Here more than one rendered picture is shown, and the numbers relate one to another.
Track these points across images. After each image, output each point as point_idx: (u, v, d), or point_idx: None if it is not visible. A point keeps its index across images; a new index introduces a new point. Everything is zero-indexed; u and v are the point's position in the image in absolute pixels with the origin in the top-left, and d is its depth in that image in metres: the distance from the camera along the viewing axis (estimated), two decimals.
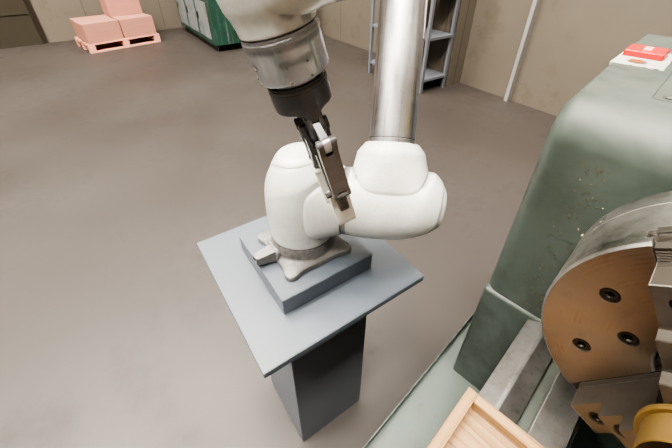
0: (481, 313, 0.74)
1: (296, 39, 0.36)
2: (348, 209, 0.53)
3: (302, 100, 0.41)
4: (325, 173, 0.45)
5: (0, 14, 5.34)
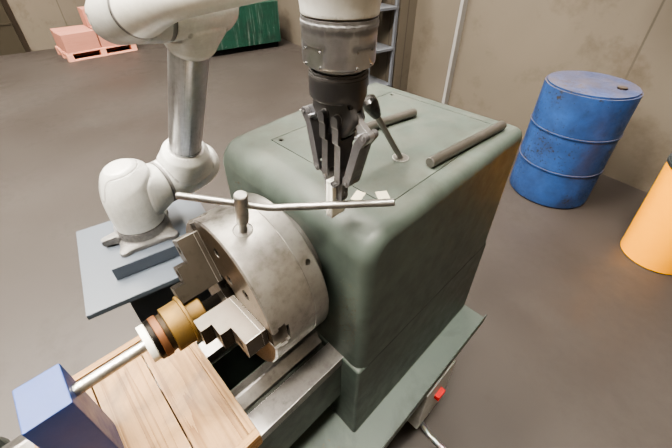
0: None
1: (373, 26, 0.38)
2: (341, 201, 0.56)
3: (356, 88, 0.42)
4: (351, 162, 0.47)
5: None
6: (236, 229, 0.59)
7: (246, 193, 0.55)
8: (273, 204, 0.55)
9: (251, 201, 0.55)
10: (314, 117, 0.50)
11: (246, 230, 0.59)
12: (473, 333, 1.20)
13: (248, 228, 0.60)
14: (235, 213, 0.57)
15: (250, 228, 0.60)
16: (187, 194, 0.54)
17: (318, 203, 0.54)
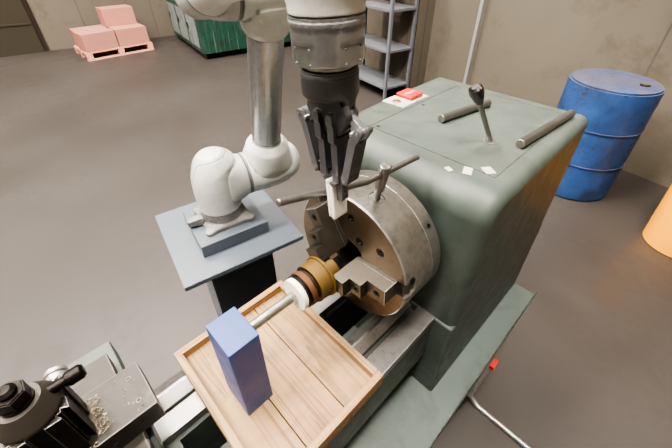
0: None
1: (359, 22, 0.38)
2: (343, 201, 0.56)
3: (347, 84, 0.42)
4: (347, 159, 0.47)
5: (5, 25, 5.78)
6: (380, 196, 0.71)
7: (386, 171, 0.64)
8: (366, 183, 0.62)
9: (379, 175, 0.64)
10: (309, 118, 0.51)
11: (373, 197, 0.70)
12: (526, 308, 1.31)
13: (375, 201, 0.69)
14: (385, 183, 0.68)
15: (374, 202, 0.69)
16: (412, 157, 0.69)
17: None
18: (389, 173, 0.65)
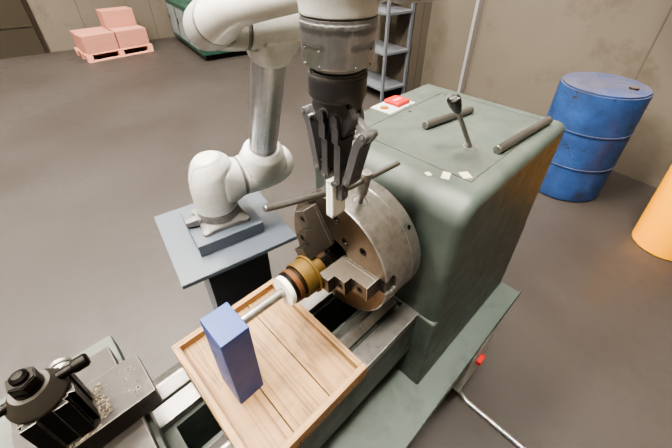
0: None
1: (371, 26, 0.38)
2: (342, 201, 0.56)
3: (355, 87, 0.42)
4: (350, 162, 0.47)
5: (6, 27, 5.83)
6: (363, 199, 0.76)
7: (367, 177, 0.69)
8: (348, 188, 0.68)
9: (361, 181, 0.69)
10: (314, 117, 0.50)
11: (356, 200, 0.75)
12: (511, 305, 1.36)
13: (358, 204, 0.75)
14: (367, 188, 0.73)
15: (357, 205, 0.74)
16: (393, 163, 0.74)
17: (319, 192, 0.63)
18: (371, 178, 0.70)
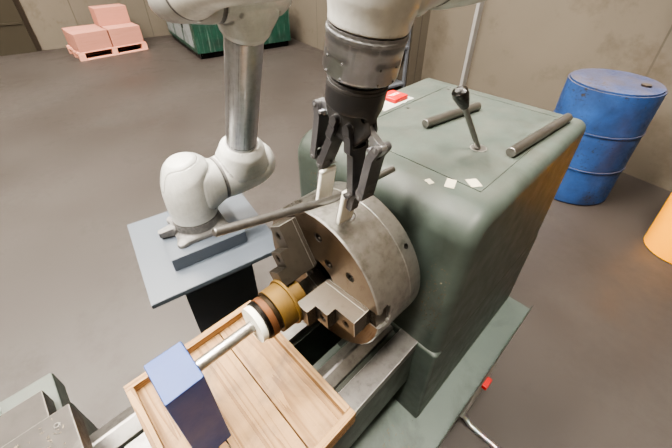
0: None
1: (401, 46, 0.36)
2: (351, 209, 0.55)
3: (373, 103, 0.40)
4: (363, 175, 0.46)
5: None
6: None
7: None
8: (330, 201, 0.54)
9: None
10: (323, 113, 0.49)
11: None
12: (520, 323, 1.23)
13: None
14: None
15: None
16: (387, 169, 0.61)
17: (291, 207, 0.49)
18: None
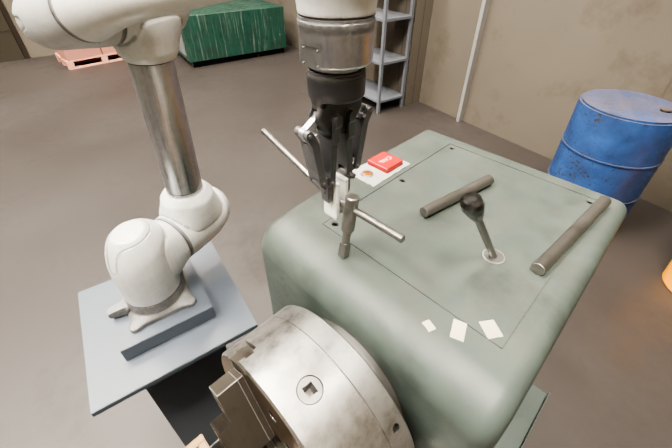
0: None
1: (310, 26, 0.37)
2: (332, 206, 0.55)
3: (310, 83, 0.43)
4: (308, 155, 0.49)
5: None
6: (317, 384, 0.44)
7: (345, 199, 0.53)
8: None
9: (342, 201, 0.54)
10: (355, 115, 0.51)
11: (343, 237, 0.57)
12: None
13: (307, 397, 0.43)
14: (352, 226, 0.54)
15: (305, 400, 0.43)
16: (393, 229, 0.49)
17: (302, 164, 0.60)
18: (350, 209, 0.53)
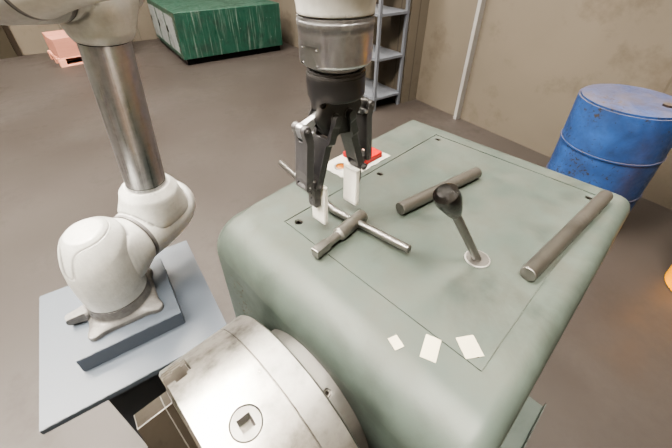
0: None
1: (310, 26, 0.37)
2: (320, 210, 0.53)
3: (310, 83, 0.43)
4: (299, 156, 0.47)
5: None
6: (255, 415, 0.36)
7: (358, 210, 0.56)
8: (333, 205, 0.58)
9: (349, 214, 0.57)
10: (357, 111, 0.51)
11: (326, 240, 0.52)
12: None
13: (241, 433, 0.35)
14: (349, 231, 0.53)
15: (238, 436, 0.35)
16: (401, 241, 0.52)
17: None
18: (360, 217, 0.55)
